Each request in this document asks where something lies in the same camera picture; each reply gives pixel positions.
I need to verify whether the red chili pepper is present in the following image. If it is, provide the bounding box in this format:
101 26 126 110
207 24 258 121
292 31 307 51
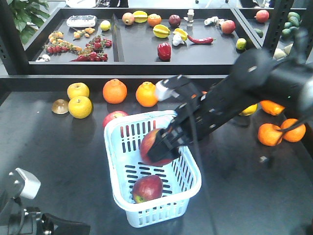
187 35 215 45

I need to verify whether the orange with nub centre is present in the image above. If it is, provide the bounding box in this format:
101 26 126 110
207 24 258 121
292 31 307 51
135 81 158 107

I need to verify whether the black fruit display stand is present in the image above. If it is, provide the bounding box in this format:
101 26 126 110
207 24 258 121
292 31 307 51
0 2 313 235

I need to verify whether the orange with nub left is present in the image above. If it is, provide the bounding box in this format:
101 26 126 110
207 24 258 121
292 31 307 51
103 79 128 104

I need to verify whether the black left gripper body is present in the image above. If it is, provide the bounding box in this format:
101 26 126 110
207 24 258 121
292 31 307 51
0 207 53 235

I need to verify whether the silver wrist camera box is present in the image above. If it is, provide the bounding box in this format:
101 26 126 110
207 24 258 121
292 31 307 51
4 168 41 200

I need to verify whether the red apple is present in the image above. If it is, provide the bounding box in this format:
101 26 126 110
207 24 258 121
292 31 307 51
140 128 179 167
132 175 163 203
102 110 129 128

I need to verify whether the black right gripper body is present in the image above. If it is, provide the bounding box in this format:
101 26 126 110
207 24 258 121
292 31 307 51
160 97 220 149

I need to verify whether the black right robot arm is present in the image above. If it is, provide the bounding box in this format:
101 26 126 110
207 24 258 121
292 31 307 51
145 29 313 163

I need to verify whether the yellow round citrus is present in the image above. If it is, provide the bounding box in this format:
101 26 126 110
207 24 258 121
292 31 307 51
67 82 89 99
68 96 92 119

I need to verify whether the small orange left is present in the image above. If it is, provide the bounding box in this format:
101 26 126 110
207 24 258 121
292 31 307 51
258 123 283 146

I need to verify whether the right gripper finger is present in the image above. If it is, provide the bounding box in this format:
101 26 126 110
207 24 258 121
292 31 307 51
147 129 180 163

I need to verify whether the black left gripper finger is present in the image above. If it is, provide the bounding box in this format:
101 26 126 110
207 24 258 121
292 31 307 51
43 213 90 235

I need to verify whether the red bell pepper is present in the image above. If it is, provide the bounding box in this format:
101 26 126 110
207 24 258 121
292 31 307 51
157 42 172 61

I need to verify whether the small orange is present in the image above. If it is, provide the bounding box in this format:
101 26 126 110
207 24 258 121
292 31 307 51
258 123 283 146
280 118 306 142

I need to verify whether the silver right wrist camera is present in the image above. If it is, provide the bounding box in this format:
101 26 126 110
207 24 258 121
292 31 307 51
155 79 179 101

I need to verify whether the white garlic bulb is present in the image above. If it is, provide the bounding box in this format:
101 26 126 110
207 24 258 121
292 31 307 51
172 34 185 47

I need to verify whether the green potted plant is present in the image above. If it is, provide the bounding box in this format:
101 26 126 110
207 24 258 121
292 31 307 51
7 0 50 45

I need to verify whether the small orange right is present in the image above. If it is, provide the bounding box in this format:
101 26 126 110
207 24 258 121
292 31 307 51
280 118 306 142

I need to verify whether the orange with nub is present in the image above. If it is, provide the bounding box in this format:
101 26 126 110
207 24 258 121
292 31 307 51
135 81 158 107
103 79 128 104
260 100 285 116

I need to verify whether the white electronic scale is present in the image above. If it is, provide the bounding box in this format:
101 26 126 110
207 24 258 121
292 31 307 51
66 15 97 28

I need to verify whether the light blue plastic basket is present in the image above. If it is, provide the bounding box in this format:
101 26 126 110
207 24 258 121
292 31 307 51
104 110 201 228

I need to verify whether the red apple beside basket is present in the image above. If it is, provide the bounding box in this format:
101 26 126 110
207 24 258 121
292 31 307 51
102 110 129 128

